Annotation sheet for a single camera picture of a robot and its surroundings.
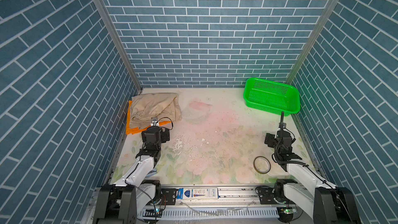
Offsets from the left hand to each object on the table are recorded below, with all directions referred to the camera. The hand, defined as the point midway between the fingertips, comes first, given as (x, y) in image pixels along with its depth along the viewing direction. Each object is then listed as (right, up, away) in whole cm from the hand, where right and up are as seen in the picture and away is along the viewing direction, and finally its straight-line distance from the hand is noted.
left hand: (157, 128), depth 88 cm
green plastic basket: (+78, +19, +28) cm, 85 cm away
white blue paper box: (+24, -29, -14) cm, 40 cm away
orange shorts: (-18, -3, +7) cm, 20 cm away
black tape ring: (+59, -20, -4) cm, 62 cm away
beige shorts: (+1, +12, +12) cm, 17 cm away
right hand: (+69, -3, +1) cm, 69 cm away
